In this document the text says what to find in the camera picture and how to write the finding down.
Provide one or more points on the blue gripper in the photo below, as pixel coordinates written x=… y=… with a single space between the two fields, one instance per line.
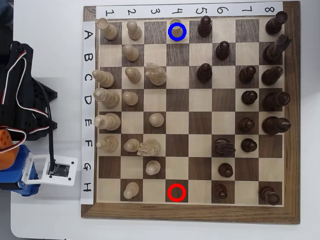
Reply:
x=15 y=185

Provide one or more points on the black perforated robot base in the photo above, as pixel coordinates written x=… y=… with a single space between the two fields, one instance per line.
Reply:
x=37 y=130

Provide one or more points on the light wooden bishop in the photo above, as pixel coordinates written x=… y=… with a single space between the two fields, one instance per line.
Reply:
x=107 y=144
x=103 y=78

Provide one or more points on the white paper strip with letters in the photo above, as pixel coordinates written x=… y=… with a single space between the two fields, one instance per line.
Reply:
x=88 y=112

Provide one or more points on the light wooden king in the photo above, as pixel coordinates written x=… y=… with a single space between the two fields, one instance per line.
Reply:
x=108 y=121

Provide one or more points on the light wooden pawn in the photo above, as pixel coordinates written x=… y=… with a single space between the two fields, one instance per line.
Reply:
x=131 y=190
x=133 y=75
x=131 y=145
x=156 y=119
x=134 y=31
x=130 y=53
x=153 y=167
x=130 y=98

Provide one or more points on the light wooden queen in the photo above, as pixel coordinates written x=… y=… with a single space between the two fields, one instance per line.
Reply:
x=107 y=98

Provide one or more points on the light wooden knight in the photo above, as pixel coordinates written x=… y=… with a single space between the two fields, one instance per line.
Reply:
x=150 y=146
x=156 y=75

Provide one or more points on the wooden chessboard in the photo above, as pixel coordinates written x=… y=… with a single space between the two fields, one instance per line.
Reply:
x=177 y=105

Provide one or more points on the dark wooden pawn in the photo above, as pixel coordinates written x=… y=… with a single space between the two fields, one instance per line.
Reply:
x=222 y=51
x=247 y=75
x=204 y=27
x=249 y=97
x=246 y=124
x=204 y=73
x=220 y=192
x=248 y=145
x=225 y=170

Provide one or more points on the dark wooden knight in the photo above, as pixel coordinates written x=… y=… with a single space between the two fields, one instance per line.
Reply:
x=273 y=51
x=222 y=147

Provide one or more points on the white paper strip with numbers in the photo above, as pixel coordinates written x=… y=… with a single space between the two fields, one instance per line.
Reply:
x=187 y=7

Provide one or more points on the dark wooden rook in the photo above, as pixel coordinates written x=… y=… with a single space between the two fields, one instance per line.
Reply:
x=268 y=195
x=275 y=23

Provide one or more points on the dark wooden king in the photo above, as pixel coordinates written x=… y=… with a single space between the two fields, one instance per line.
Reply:
x=275 y=125

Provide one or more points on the dark wooden queen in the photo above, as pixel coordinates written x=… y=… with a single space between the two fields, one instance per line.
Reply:
x=275 y=101

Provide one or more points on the dark wooden bishop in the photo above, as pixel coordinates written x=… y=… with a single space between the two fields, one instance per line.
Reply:
x=271 y=76

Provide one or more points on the white camera mount with board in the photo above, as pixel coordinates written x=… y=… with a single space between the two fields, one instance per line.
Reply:
x=62 y=181

